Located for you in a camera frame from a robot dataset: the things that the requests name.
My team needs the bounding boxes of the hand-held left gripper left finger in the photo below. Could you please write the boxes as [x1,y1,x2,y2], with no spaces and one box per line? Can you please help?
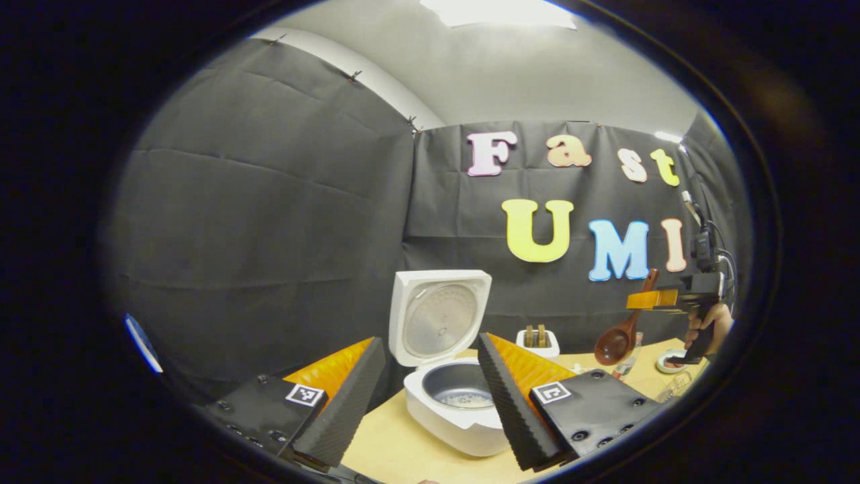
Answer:
[205,337,387,470]

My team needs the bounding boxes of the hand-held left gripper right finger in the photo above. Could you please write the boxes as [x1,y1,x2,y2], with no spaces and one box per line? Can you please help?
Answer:
[477,332,662,473]

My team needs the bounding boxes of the white rice grains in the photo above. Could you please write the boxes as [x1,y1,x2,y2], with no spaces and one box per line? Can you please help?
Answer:
[437,393,495,409]

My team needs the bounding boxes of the white rice cooker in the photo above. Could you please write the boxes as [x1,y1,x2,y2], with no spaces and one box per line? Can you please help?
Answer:
[388,270,511,458]

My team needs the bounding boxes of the brown wooden spoon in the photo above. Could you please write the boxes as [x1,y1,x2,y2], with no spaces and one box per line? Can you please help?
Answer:
[594,269,660,366]

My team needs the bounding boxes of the pale green plate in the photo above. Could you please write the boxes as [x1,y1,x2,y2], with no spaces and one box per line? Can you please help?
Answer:
[655,348,689,374]

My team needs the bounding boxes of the clear plastic bottle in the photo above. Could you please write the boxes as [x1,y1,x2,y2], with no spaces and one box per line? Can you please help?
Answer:
[611,331,644,380]

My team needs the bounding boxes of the white toaster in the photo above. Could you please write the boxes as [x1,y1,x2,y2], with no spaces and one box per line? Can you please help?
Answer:
[515,328,560,358]

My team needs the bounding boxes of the black backdrop cloth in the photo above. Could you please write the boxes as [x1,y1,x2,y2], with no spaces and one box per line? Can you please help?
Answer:
[107,37,753,407]

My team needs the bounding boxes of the large ceiling light panel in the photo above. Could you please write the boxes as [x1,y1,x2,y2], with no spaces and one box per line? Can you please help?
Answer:
[420,0,577,29]

